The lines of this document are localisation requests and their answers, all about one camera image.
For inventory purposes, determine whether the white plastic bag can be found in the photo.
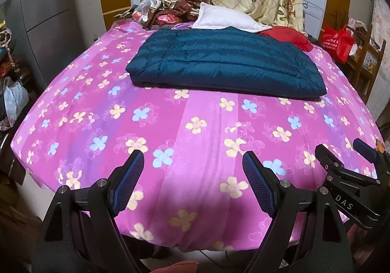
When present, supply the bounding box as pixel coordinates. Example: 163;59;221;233
3;76;29;122

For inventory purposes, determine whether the pink floral bedsheet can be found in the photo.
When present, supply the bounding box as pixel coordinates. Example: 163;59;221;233
10;21;386;252

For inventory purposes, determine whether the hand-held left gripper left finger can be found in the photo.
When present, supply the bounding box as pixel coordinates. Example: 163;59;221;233
31;149;145;273

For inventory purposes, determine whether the red cloth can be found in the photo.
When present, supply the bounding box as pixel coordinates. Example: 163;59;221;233
259;26;314;51

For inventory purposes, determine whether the grey wardrobe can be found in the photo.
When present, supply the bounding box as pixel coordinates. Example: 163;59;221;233
4;0;107;87

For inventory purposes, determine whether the red shopping bag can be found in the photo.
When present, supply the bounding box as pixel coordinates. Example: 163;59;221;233
318;24;355;64

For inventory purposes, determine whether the clear plastic packet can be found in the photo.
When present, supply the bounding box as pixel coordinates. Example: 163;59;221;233
132;0;157;25

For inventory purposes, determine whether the white pillow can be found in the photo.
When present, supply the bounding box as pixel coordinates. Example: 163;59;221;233
191;2;272;32

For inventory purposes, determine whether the pink cushion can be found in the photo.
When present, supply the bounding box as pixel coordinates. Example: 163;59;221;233
158;259;202;273

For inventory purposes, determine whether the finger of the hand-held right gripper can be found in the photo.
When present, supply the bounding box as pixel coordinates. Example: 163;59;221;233
353;139;390;180
315;144;345;176

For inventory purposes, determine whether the wooden chair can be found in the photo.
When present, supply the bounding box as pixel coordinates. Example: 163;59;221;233
347;17;387;100

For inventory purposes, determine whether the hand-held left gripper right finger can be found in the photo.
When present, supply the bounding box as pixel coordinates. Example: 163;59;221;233
242;151;354;273

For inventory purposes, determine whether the teal quilted jacket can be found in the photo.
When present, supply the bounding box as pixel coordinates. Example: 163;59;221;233
126;27;326;100

